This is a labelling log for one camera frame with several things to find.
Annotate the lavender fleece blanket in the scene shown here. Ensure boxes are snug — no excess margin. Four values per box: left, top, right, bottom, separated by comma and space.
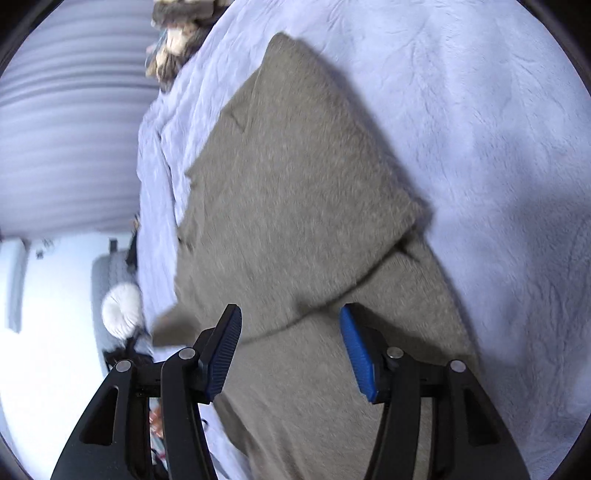
136, 0, 591, 480

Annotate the grey chair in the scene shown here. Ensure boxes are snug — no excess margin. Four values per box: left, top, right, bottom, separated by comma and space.
90, 253, 153, 370

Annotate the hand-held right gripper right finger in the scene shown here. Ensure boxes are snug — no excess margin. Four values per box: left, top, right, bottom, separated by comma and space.
339, 304, 532, 480

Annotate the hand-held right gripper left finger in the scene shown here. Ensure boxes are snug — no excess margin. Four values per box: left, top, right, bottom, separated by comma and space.
50, 304, 243, 480

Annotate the olive brown knit sweater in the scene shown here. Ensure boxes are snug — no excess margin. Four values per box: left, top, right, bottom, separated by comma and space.
151, 31, 483, 480

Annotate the white round cushion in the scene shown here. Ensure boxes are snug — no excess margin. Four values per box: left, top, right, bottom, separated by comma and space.
100, 282, 141, 340

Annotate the grey pleated curtain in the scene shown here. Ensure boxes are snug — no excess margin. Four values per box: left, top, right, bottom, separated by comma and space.
0, 0, 160, 237

